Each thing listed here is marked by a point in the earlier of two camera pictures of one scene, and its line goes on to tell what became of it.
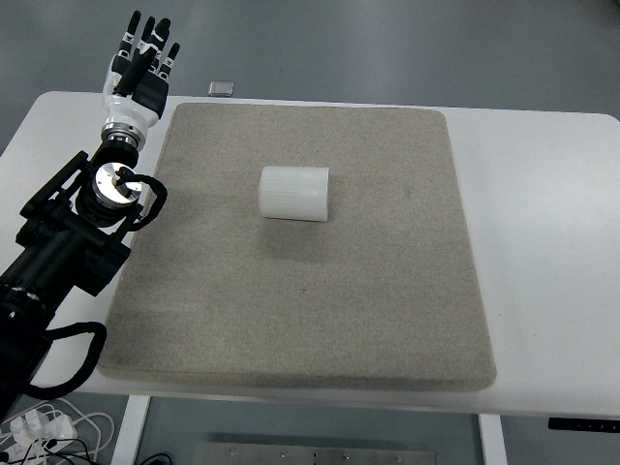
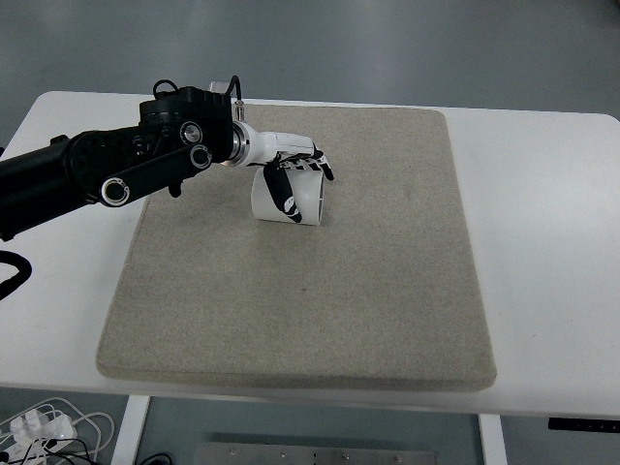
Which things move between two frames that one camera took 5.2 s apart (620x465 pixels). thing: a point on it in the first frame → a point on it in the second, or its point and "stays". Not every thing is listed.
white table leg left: (127, 447) stays
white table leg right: (492, 439) stays
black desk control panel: (586, 424) stays
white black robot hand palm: (143, 108) → (277, 151)
